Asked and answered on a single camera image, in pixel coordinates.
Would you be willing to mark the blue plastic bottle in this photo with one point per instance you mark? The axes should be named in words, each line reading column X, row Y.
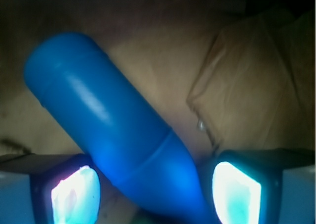
column 110, row 120

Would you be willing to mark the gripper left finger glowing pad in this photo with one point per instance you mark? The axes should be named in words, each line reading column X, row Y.
column 48, row 189

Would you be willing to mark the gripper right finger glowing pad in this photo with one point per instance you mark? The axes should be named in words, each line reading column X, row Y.
column 274, row 186

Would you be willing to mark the brown paper bag bin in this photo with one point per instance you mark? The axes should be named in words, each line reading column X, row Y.
column 224, row 74

